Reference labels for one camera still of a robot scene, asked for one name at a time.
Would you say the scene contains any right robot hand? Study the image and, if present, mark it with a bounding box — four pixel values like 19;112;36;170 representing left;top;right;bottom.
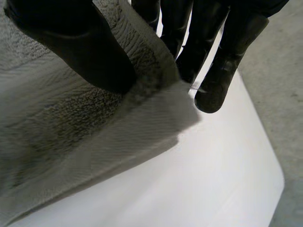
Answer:
3;0;291;114

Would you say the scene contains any grey towel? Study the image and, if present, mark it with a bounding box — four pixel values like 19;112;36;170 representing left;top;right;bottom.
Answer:
0;0;204;227

